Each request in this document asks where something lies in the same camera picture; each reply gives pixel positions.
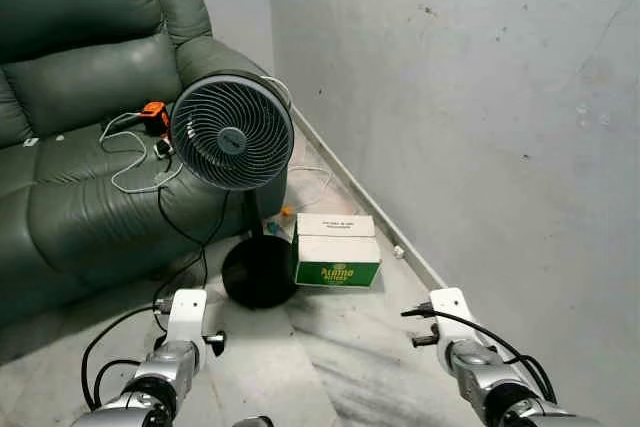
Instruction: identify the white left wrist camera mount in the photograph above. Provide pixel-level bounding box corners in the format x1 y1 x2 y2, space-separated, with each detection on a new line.
165 289 209 346

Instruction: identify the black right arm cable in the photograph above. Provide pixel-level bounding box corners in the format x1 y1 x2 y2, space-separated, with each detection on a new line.
402 305 556 403

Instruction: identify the black pedestal fan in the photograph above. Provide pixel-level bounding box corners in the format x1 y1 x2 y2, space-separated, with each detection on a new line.
168 69 301 310

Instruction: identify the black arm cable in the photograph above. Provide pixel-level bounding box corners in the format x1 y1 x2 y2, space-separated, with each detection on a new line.
80 297 171 413
402 305 556 403

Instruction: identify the small bottle with orange cap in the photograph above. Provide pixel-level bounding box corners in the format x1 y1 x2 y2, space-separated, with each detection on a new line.
262 205 297 238

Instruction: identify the dark green leather sofa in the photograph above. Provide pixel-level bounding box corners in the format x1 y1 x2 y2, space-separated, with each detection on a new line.
0 0 291 328

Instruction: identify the black fan power cable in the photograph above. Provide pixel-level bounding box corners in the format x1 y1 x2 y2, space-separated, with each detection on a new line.
150 185 233 308

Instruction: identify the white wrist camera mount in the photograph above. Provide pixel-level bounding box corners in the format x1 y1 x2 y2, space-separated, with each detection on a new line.
165 289 209 346
428 288 481 348

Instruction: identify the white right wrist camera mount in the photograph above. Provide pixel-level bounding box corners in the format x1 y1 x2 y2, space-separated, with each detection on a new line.
428 288 481 348

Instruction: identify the white charging cable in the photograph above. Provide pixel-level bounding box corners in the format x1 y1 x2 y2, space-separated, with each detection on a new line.
98 112 186 195

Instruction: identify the white and green cardboard box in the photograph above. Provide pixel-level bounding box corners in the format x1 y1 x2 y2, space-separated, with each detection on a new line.
293 213 383 289

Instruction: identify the thin white cable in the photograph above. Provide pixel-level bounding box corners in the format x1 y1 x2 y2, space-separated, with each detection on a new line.
285 162 336 213

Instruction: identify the orange and black device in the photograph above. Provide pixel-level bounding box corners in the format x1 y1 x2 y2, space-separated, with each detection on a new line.
140 101 171 136

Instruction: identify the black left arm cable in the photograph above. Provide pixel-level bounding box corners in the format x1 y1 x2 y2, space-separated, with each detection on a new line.
80 297 171 413

